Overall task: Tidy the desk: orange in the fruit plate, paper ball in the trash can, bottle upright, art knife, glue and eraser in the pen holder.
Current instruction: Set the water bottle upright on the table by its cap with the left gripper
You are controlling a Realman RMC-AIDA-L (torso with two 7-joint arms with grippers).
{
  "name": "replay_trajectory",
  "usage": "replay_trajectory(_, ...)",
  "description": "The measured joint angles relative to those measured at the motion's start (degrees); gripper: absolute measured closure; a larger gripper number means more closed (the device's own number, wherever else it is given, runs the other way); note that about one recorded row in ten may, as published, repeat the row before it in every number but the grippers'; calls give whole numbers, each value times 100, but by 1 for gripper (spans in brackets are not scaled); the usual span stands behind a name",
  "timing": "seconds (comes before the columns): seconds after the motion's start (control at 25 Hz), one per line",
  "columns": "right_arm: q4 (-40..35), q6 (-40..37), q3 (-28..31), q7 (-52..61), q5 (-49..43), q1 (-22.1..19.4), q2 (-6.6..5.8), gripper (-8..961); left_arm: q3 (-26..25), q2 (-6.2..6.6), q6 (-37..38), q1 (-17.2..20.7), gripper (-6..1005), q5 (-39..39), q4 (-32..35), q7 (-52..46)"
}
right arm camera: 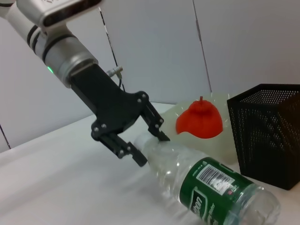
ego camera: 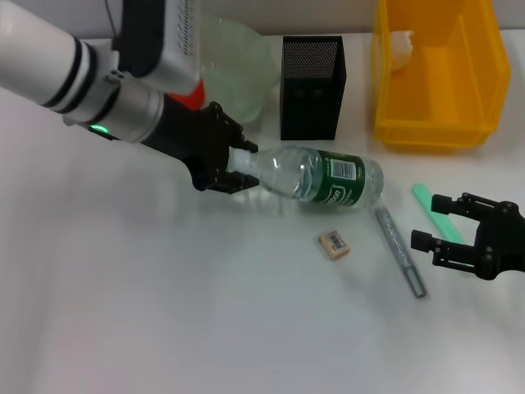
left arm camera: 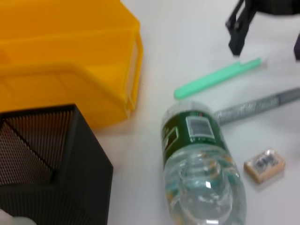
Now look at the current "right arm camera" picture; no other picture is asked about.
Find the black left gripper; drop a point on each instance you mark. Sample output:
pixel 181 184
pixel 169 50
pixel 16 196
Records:
pixel 105 103

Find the red-orange fruit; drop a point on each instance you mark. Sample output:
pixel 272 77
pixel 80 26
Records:
pixel 199 122

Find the clear water bottle green label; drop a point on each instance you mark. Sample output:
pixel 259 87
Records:
pixel 206 185

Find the pale green glass fruit plate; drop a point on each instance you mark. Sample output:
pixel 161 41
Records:
pixel 211 150

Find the black mesh pen holder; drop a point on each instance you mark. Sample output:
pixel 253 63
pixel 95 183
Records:
pixel 267 140

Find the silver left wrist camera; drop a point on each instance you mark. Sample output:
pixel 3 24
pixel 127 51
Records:
pixel 58 9

